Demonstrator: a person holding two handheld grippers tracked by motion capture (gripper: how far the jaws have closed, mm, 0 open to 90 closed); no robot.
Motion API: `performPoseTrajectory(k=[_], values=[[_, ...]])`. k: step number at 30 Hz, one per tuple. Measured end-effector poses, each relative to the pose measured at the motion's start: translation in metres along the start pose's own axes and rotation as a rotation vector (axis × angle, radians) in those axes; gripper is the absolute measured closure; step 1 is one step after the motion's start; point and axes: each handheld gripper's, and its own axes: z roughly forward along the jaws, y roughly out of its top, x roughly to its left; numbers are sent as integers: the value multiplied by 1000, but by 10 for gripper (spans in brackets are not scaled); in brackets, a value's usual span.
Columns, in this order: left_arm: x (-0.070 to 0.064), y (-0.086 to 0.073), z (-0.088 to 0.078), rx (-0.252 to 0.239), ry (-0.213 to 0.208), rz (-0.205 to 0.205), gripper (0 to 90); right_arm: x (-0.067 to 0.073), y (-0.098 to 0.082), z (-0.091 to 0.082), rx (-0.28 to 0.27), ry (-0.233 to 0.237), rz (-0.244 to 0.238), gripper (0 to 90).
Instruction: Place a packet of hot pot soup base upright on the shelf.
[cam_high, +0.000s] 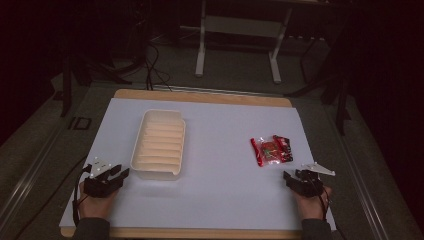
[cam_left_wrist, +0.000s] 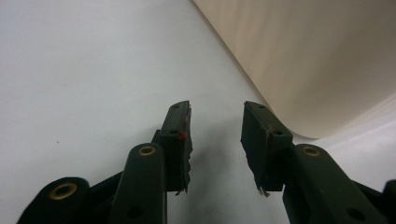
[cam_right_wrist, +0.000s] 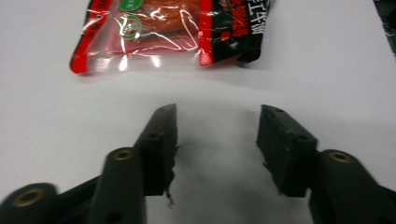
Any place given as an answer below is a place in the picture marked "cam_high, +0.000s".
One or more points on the white metal table frame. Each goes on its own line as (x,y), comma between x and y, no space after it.
(240,36)

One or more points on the person's right hand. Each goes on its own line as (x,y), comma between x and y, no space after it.
(311,205)

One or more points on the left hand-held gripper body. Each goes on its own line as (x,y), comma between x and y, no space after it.
(98,186)

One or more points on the cream plastic tray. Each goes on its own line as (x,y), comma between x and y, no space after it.
(159,145)

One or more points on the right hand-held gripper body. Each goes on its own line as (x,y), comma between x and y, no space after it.
(311,185)

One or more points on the person's left hand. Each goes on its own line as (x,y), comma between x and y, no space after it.
(95,205)

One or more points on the red snack packet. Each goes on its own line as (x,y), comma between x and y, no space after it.
(271,150)

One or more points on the black metal stand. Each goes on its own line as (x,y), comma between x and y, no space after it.
(333,90)
(71,76)

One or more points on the white table mat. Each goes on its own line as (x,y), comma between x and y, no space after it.
(216,156)

